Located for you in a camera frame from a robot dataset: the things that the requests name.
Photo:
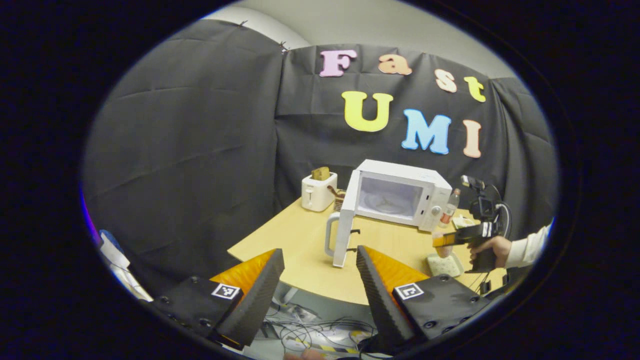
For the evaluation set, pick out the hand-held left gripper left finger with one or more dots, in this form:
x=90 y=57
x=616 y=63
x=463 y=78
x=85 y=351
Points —
x=260 y=300

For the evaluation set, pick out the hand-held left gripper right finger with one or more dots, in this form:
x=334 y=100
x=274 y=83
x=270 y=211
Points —
x=382 y=300

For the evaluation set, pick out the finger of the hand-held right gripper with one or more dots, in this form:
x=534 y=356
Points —
x=467 y=232

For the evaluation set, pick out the white microwave oven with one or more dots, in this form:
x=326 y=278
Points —
x=400 y=172

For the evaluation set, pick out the white divided dish of beans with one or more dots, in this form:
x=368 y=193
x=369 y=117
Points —
x=464 y=222

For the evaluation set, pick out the clear bottle with red label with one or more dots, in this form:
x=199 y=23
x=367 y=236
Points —
x=449 y=210

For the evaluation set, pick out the small white square plate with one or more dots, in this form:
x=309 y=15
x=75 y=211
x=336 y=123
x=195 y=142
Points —
x=445 y=266

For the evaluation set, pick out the white toaster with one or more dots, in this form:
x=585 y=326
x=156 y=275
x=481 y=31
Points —
x=317 y=195

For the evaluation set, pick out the brown wooden spoon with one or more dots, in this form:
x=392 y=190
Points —
x=333 y=190

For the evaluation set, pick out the brown bread slice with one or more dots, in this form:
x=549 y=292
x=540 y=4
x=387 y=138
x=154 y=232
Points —
x=320 y=173

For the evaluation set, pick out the white and blue bundle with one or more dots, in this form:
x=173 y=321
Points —
x=117 y=260

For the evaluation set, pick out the black backdrop cloth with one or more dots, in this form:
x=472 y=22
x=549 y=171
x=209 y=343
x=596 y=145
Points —
x=200 y=150

